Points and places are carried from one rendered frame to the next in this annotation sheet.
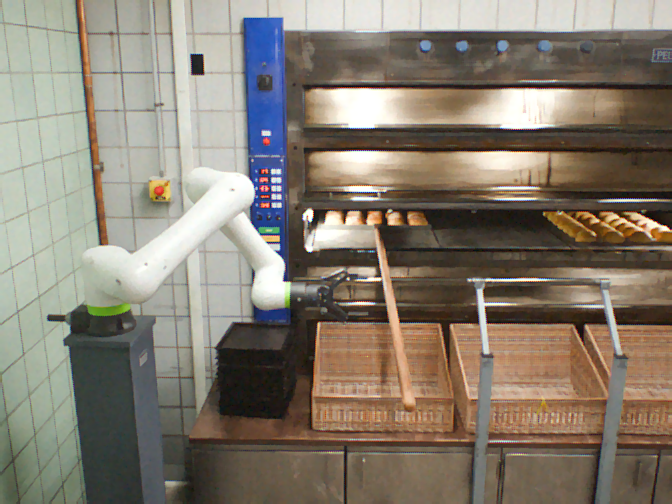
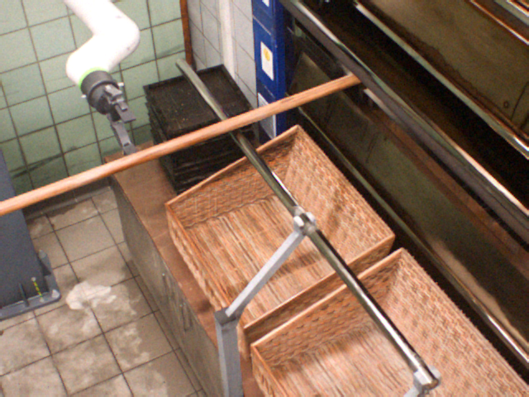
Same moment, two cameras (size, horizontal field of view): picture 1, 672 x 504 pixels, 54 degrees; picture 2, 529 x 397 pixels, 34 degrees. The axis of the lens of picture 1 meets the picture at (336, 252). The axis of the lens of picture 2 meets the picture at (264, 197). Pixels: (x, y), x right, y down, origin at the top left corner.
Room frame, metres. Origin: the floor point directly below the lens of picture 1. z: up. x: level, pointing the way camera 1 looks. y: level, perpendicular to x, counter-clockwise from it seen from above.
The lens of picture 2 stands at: (1.73, -1.74, 2.58)
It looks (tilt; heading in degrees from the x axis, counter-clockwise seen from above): 44 degrees down; 63
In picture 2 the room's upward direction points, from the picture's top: 3 degrees counter-clockwise
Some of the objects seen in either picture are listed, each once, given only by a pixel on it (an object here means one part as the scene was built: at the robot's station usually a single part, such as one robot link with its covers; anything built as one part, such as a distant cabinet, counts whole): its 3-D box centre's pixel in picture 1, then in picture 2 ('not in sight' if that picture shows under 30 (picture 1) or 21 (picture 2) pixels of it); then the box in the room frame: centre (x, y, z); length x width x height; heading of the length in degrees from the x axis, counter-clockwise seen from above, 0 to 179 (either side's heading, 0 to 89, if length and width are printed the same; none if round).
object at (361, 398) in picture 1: (380, 373); (274, 236); (2.53, -0.19, 0.72); 0.56 x 0.49 x 0.28; 89
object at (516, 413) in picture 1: (523, 375); (384, 387); (2.52, -0.78, 0.72); 0.56 x 0.49 x 0.28; 90
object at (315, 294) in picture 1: (320, 295); (110, 105); (2.19, 0.06, 1.18); 0.09 x 0.07 x 0.08; 89
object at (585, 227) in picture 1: (605, 223); not in sight; (3.21, -1.35, 1.21); 0.61 x 0.48 x 0.06; 179
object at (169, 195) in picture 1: (162, 188); not in sight; (2.78, 0.74, 1.46); 0.10 x 0.07 x 0.10; 89
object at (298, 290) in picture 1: (299, 294); (102, 90); (2.20, 0.13, 1.18); 0.12 x 0.06 x 0.09; 179
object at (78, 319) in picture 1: (92, 317); not in sight; (1.86, 0.73, 1.23); 0.26 x 0.15 x 0.06; 85
